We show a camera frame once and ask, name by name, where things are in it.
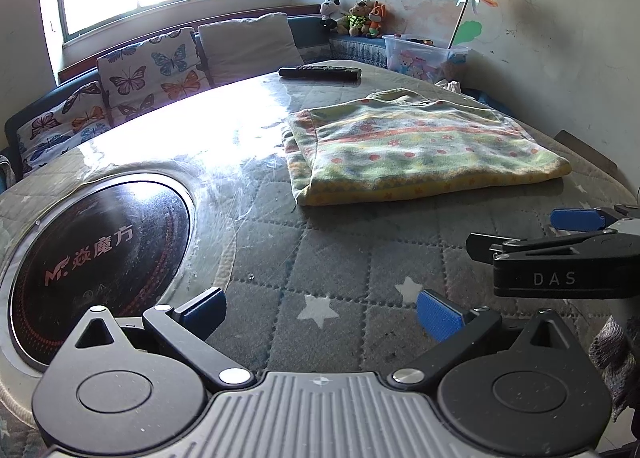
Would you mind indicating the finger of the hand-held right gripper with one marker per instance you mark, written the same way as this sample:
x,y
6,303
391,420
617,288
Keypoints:
x,y
500,244
575,220

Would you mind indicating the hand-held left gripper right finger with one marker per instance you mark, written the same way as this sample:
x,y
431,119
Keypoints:
x,y
440,317

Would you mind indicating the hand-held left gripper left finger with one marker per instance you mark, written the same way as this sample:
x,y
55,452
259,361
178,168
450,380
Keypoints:
x,y
204,312

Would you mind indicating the floral patterned shirt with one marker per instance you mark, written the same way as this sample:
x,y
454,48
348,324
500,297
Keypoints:
x,y
425,147

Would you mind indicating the round black induction cooker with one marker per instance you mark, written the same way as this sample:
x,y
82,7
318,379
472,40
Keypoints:
x,y
100,258

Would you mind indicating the clear plastic storage box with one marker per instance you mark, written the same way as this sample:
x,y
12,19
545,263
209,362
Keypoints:
x,y
420,57

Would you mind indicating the long butterfly print cushion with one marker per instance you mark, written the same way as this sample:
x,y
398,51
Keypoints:
x,y
60,127

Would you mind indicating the square butterfly print cushion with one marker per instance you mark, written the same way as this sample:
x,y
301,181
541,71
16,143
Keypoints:
x,y
150,72

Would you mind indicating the black remote control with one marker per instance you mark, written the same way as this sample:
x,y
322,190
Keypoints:
x,y
320,72

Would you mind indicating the orange fox plush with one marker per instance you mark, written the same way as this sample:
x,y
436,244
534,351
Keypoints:
x,y
377,20

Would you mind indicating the plain beige cushion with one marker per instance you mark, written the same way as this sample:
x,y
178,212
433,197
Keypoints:
x,y
250,47

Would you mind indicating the brown bear plush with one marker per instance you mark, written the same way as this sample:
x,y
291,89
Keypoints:
x,y
356,17

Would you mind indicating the dark blue sofa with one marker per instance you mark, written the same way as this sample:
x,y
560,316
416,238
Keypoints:
x,y
305,32

